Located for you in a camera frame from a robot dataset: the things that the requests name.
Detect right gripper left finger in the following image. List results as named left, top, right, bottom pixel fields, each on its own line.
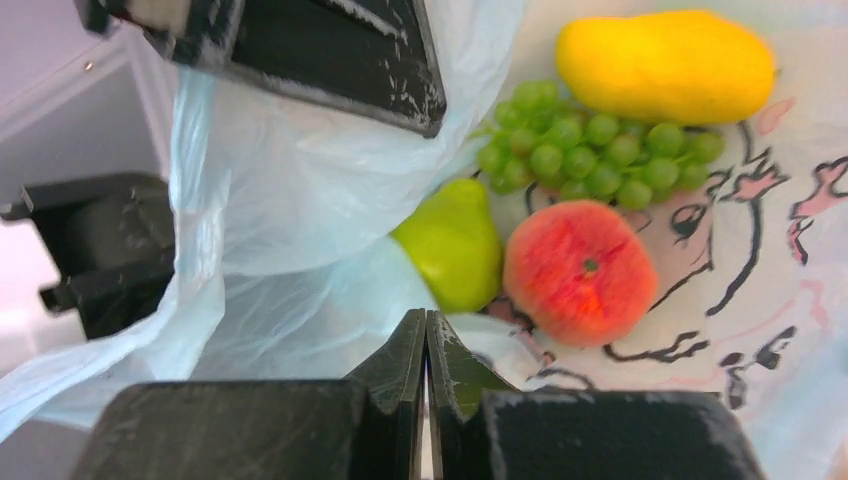
left=346, top=309, right=426, bottom=480

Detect fake peach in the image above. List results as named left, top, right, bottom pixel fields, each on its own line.
left=503, top=200, right=658, bottom=347

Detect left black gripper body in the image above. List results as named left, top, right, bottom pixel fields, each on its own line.
left=1, top=172, right=176, bottom=340

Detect light blue plastic bag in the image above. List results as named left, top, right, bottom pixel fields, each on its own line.
left=1, top=1, right=847, bottom=479

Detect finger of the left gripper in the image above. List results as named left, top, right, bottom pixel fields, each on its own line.
left=74, top=0, right=447, bottom=139

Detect yellow fake mango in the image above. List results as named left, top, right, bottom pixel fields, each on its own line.
left=555, top=10, right=778, bottom=125

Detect green fake pear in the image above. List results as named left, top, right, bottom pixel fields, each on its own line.
left=391, top=178, right=503, bottom=314

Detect green fake grapes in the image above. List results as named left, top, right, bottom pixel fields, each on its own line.
left=472, top=80, right=725, bottom=211

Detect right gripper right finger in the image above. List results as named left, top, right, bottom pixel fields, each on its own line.
left=426, top=311, right=524, bottom=479

